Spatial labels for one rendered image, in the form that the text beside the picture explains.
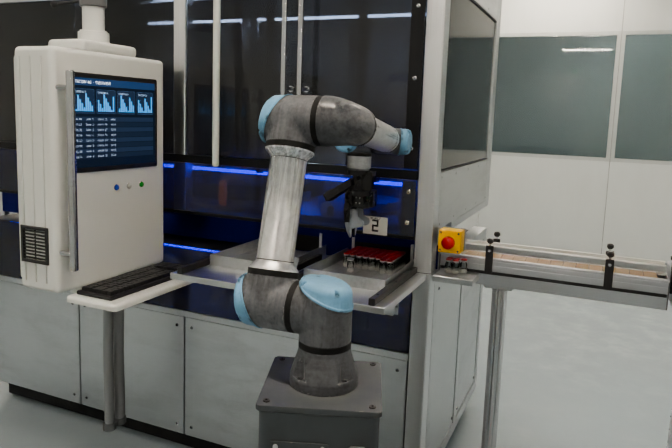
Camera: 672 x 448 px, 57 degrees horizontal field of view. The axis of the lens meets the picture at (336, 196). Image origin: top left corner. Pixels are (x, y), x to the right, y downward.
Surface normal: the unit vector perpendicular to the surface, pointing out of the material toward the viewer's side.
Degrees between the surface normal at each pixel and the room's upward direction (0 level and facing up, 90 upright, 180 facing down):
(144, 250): 90
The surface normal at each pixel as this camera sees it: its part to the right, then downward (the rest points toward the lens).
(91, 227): 0.91, 0.08
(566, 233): -0.40, 0.11
